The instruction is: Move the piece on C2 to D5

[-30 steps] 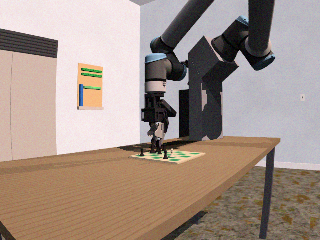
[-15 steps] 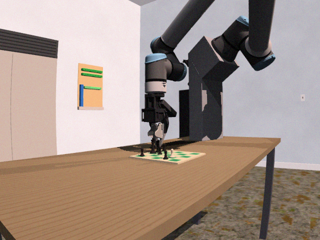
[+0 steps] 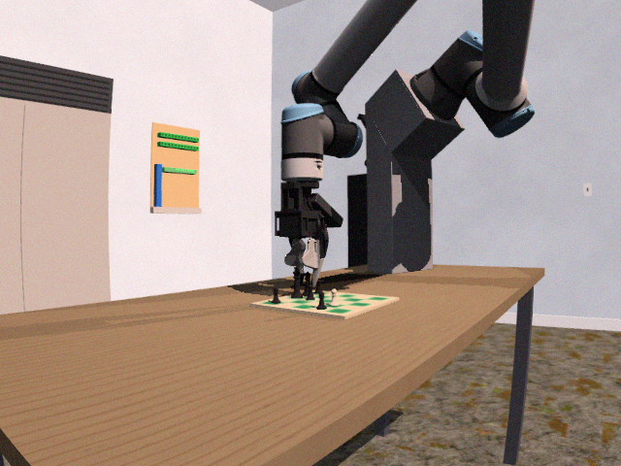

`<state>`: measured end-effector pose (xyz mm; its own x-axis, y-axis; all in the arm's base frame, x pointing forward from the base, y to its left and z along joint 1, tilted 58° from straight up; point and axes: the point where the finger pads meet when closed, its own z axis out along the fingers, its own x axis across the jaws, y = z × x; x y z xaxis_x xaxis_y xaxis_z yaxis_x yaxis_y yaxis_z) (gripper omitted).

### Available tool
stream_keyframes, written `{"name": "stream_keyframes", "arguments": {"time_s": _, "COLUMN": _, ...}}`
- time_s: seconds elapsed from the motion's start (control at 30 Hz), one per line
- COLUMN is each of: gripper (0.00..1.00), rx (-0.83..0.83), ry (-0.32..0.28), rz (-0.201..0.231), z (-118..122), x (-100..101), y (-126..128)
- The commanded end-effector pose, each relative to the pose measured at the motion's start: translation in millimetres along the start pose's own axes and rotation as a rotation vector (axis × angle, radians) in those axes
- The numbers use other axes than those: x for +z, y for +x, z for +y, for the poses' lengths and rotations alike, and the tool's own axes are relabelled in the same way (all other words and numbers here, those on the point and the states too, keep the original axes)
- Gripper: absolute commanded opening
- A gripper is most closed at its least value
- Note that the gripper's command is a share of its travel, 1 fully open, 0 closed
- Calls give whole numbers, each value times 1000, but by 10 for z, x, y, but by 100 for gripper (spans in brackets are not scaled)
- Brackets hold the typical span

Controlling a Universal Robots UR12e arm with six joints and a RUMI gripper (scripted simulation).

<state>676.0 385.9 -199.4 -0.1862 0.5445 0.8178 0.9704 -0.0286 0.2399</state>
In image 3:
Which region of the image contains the white pawn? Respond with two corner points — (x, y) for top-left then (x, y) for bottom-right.
(329, 289), (339, 307)

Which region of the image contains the green and cream chessboard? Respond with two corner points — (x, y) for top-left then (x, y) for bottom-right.
(250, 290), (399, 319)

